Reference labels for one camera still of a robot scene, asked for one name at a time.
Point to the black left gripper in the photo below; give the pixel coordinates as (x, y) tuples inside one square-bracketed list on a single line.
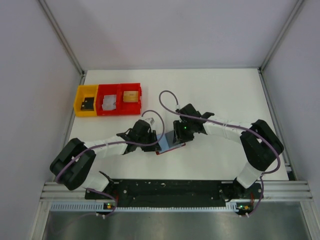
[(152, 141)]

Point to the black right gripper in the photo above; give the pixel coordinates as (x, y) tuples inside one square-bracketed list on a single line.
[(178, 135)]

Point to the black credit card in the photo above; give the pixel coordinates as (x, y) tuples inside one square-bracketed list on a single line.
[(171, 139)]

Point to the red leather card holder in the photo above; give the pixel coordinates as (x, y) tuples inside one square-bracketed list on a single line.
[(164, 146)]

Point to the gold credit card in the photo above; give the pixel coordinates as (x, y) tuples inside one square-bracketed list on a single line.
[(131, 96)]

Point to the silver VIP credit card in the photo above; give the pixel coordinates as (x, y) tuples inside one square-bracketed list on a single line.
[(107, 100)]

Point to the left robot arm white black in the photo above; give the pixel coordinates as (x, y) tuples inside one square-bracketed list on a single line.
[(76, 165)]

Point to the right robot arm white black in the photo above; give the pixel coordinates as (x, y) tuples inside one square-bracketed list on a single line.
[(260, 144)]

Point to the silver card in bin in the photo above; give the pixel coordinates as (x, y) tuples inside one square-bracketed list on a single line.
[(112, 105)]

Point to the red plastic bin right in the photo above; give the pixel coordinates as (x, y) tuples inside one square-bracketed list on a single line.
[(130, 108)]

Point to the red plastic bin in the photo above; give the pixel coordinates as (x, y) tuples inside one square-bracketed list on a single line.
[(108, 89), (130, 108)]

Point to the red plastic bin middle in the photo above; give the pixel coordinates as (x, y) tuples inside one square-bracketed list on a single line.
[(108, 89)]

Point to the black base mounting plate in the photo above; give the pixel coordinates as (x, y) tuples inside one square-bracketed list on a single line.
[(179, 193)]

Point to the yellow plastic bin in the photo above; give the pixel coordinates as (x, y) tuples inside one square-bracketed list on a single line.
[(82, 92)]

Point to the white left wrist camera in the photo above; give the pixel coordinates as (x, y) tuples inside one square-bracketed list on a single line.
[(149, 120)]

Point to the white slotted cable duct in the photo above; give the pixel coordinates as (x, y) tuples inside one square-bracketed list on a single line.
[(102, 207)]

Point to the aluminium front frame rail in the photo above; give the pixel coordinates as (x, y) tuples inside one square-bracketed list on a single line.
[(274, 191)]

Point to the aluminium left frame post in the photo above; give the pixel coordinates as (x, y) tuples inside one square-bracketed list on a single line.
[(60, 36)]

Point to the aluminium frame post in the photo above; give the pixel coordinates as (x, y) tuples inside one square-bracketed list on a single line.
[(299, 4), (60, 36)]

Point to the aluminium right frame post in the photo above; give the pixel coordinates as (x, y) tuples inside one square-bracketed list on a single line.
[(299, 4)]

